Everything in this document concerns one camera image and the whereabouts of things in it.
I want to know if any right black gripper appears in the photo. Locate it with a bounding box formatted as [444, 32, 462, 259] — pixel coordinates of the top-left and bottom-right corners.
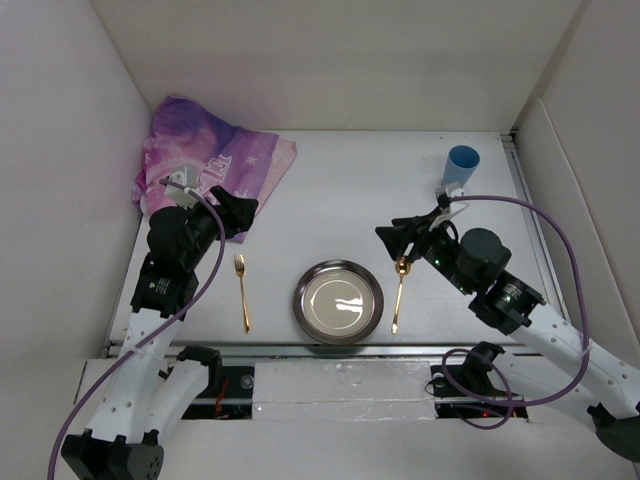
[375, 206, 474, 295]

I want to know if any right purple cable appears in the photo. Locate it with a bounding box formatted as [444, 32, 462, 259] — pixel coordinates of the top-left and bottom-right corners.
[441, 194, 591, 431]

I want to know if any purple Elsa cloth placemat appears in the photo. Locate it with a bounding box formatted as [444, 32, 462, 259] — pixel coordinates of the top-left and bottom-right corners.
[132, 96, 297, 216]

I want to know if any gold fork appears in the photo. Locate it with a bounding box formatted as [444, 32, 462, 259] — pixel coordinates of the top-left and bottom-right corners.
[234, 254, 251, 334]

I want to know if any dark rimmed cream plate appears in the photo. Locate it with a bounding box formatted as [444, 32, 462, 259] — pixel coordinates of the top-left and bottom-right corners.
[292, 259, 384, 346]

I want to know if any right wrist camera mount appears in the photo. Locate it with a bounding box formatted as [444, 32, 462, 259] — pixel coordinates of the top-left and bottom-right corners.
[429, 182, 469, 231]

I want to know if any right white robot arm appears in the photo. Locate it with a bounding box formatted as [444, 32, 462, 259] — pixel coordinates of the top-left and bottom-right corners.
[375, 214, 639, 462]

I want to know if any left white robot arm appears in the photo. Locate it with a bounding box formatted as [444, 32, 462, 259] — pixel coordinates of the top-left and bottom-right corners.
[54, 179, 259, 479]

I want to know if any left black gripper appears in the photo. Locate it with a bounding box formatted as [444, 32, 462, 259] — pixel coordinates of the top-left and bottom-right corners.
[178, 186, 256, 270]

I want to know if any gold spoon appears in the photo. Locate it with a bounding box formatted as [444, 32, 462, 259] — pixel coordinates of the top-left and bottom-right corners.
[391, 256, 411, 335]

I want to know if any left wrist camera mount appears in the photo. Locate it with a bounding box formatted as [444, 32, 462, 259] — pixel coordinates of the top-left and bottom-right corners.
[165, 165, 198, 209]

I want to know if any light blue plastic cup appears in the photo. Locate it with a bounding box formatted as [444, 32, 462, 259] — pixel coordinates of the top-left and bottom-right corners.
[441, 145, 480, 187]

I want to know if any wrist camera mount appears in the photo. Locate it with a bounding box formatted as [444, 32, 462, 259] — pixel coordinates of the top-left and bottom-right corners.
[165, 165, 198, 209]
[429, 182, 469, 231]

